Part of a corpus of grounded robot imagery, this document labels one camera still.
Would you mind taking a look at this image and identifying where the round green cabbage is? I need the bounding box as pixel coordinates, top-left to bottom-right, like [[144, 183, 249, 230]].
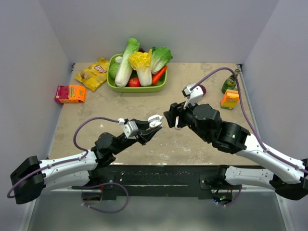
[[108, 62, 120, 79]]

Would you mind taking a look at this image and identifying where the tall napa cabbage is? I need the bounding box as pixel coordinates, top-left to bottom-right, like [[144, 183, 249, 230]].
[[115, 38, 140, 87]]

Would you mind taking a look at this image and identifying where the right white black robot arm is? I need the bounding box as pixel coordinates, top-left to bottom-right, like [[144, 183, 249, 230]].
[[164, 103, 308, 200]]

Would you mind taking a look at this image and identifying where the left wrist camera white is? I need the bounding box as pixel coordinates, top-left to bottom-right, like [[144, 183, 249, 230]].
[[118, 118, 139, 139]]

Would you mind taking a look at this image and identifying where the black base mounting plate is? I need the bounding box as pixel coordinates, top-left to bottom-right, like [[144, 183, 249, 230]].
[[73, 165, 240, 200]]

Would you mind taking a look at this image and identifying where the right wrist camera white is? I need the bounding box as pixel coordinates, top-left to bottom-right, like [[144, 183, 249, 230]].
[[182, 84, 204, 109]]

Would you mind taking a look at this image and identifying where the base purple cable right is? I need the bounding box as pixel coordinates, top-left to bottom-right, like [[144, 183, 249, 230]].
[[215, 185, 243, 207]]

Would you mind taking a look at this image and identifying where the purple red onion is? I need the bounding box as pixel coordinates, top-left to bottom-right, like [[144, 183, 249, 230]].
[[199, 85, 206, 95]]

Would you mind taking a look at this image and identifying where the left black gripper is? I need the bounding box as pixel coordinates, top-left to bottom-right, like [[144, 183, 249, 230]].
[[112, 119, 161, 155]]

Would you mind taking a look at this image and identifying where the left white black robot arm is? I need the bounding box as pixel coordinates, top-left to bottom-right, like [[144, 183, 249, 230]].
[[7, 115, 163, 205]]

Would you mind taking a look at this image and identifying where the green leaf lettuce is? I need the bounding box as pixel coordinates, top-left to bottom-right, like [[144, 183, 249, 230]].
[[150, 46, 173, 75]]

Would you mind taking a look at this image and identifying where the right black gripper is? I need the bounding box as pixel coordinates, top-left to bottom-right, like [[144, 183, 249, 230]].
[[163, 96, 210, 141]]

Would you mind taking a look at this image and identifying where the yellow napa cabbage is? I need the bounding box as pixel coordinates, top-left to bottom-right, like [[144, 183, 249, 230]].
[[129, 49, 152, 87]]

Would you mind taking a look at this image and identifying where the white gold-rimmed charging case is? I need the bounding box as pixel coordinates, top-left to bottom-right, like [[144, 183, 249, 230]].
[[148, 115, 164, 128]]

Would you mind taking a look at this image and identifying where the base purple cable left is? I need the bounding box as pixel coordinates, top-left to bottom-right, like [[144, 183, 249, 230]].
[[81, 181, 129, 214]]

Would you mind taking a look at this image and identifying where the green Perrier bottle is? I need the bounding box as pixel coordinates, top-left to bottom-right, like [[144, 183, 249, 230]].
[[221, 75, 237, 94]]

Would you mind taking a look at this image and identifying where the yellow Lays chips bag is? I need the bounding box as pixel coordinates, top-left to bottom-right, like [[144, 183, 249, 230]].
[[75, 56, 109, 92]]

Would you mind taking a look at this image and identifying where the orange carrot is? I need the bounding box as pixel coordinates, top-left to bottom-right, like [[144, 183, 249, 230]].
[[152, 66, 167, 85]]

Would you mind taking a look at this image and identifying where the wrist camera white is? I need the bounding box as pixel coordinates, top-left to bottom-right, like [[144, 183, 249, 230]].
[[182, 84, 204, 109], [118, 118, 139, 139]]

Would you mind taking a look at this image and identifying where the red tomato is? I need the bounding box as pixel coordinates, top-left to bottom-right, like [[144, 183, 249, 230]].
[[128, 77, 141, 87]]

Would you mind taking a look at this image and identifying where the pink orange snack box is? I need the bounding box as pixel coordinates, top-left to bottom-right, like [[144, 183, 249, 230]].
[[54, 85, 86, 104]]

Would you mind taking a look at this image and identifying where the orange sponge pack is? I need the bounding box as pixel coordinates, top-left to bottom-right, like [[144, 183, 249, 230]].
[[220, 89, 239, 110]]

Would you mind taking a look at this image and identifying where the green plastic basket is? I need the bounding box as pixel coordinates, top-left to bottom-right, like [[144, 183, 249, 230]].
[[106, 53, 168, 93]]

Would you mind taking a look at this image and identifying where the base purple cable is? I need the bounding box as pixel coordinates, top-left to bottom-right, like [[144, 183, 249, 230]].
[[81, 181, 129, 214], [215, 185, 243, 207]]

